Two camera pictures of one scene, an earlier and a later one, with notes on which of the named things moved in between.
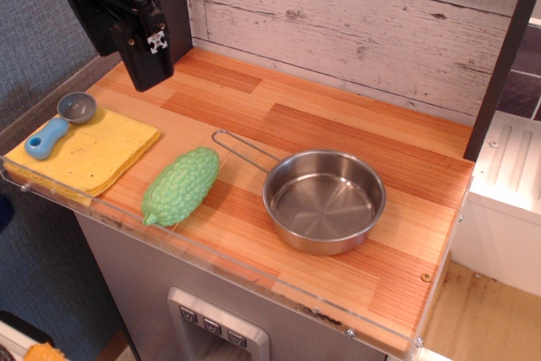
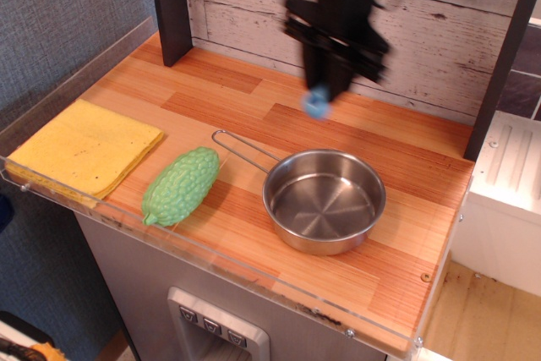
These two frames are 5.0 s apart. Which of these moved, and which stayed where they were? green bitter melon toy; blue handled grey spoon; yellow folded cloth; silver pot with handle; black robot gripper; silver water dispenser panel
Moved: black robot gripper; blue handled grey spoon
Stayed: green bitter melon toy; yellow folded cloth; silver pot with handle; silver water dispenser panel
